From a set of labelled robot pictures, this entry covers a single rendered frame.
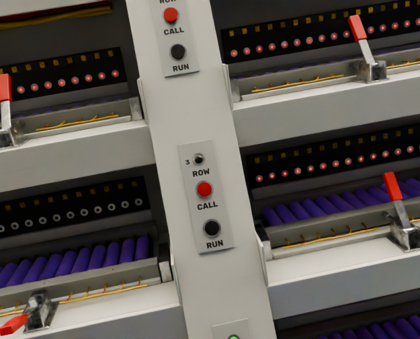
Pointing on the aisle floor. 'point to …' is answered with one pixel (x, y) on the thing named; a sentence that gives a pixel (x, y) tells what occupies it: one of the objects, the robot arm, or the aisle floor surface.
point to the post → (181, 261)
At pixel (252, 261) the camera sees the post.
